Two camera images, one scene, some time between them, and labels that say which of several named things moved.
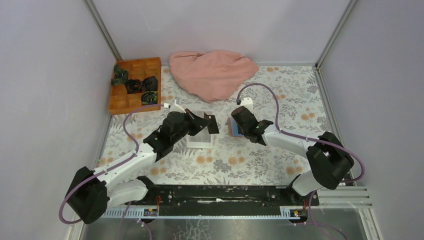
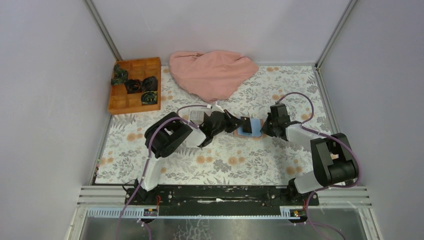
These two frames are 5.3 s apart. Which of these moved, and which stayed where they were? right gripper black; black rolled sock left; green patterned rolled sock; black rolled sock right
Moved: right gripper black
Stayed: green patterned rolled sock; black rolled sock right; black rolled sock left
